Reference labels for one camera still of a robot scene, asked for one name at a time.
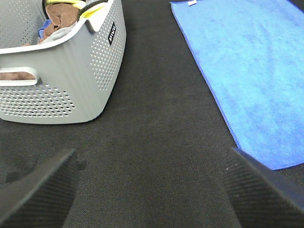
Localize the brown towel in basket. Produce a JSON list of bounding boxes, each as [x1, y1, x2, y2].
[[0, 3, 80, 81]]

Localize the black tablecloth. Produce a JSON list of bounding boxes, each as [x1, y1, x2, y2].
[[0, 0, 304, 228]]

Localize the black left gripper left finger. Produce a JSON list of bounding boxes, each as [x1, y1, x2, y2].
[[0, 149, 79, 228]]

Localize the grey perforated laundry basket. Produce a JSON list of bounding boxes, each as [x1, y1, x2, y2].
[[0, 0, 126, 124]]

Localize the grey towel in basket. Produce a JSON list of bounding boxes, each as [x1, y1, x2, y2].
[[38, 22, 76, 44]]

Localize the yellow towel in basket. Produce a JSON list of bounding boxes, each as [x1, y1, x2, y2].
[[42, 0, 108, 20]]

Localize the blue microfiber towel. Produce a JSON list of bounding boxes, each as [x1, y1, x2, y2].
[[171, 0, 304, 170]]

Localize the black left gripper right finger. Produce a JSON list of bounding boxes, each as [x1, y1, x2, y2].
[[224, 148, 304, 228]]

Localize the blue cloth in basket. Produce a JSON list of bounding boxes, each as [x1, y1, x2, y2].
[[38, 19, 52, 39]]

